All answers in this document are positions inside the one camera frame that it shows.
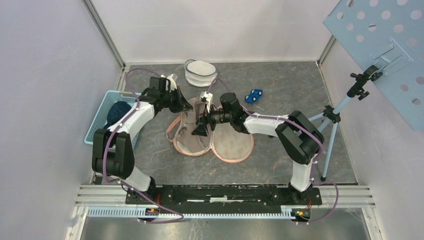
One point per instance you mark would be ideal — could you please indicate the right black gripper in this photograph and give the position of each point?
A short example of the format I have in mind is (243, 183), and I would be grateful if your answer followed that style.
(204, 118)

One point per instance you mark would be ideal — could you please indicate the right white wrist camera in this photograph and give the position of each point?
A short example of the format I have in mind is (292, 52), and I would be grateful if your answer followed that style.
(207, 98)

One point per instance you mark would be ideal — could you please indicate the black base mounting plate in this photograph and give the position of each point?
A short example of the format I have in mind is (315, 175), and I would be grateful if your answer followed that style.
(271, 194)

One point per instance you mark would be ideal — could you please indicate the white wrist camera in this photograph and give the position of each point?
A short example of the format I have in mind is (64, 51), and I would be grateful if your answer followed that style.
(207, 98)
(168, 84)

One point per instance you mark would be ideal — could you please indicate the white mesh laundry bag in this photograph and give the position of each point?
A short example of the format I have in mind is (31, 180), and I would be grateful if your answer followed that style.
(199, 73)

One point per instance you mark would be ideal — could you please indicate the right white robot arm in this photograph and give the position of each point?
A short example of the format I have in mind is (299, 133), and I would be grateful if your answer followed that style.
(301, 140)

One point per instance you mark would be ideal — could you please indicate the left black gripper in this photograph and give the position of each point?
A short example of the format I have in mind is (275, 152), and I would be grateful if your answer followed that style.
(182, 103)

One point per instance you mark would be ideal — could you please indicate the blue perforated panel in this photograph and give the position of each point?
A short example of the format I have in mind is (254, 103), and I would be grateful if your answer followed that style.
(388, 34)

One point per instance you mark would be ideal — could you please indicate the dark blue lace bra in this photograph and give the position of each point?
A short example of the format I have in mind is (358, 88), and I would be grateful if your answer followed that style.
(118, 110)

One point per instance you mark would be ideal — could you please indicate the floral peach laundry bag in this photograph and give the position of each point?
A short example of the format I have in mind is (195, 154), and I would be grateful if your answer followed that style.
(227, 144)

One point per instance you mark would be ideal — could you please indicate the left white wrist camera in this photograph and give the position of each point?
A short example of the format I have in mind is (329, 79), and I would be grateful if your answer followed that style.
(168, 84)

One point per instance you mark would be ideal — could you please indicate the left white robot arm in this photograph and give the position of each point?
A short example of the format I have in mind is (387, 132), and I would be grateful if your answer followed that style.
(113, 153)

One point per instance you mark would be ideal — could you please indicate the light blue plastic basket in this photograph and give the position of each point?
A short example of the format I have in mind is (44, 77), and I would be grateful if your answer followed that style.
(100, 118)

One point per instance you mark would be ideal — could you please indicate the light blue slotted cable duct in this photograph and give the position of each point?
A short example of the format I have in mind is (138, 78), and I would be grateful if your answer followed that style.
(142, 212)

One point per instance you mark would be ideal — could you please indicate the blue toy car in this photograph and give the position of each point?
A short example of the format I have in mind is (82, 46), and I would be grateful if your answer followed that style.
(253, 96)

